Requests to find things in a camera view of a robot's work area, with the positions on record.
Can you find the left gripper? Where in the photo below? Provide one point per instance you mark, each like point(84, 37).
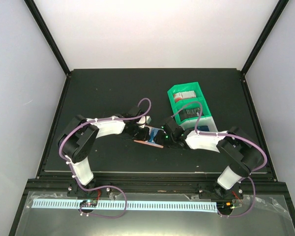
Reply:
point(144, 136)

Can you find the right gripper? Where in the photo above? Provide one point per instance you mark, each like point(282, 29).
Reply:
point(159, 139)

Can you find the blue credit card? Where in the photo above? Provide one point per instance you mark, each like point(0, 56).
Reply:
point(152, 134)

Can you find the blue card stack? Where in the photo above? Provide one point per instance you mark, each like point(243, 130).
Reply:
point(203, 128)

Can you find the green and white card bin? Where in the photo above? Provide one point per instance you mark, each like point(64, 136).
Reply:
point(204, 118)

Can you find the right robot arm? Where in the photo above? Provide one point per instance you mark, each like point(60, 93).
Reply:
point(243, 156)

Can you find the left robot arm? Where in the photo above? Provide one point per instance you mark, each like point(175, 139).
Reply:
point(77, 140)

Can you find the black card stack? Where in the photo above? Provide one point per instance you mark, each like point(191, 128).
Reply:
point(189, 113)

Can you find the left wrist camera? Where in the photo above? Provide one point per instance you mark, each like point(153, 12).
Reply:
point(144, 120)

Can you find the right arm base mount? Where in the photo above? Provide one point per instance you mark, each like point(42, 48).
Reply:
point(213, 191)

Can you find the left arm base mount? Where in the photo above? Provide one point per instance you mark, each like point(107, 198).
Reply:
point(89, 198)

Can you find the white slotted cable duct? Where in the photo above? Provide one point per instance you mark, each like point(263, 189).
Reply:
point(125, 205)

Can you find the left black frame post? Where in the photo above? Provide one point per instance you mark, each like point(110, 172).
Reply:
point(47, 35)

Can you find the black frame post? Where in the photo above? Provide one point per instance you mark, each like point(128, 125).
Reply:
point(47, 35)
point(271, 22)

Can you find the right black frame post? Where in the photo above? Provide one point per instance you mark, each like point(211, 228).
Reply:
point(271, 22)

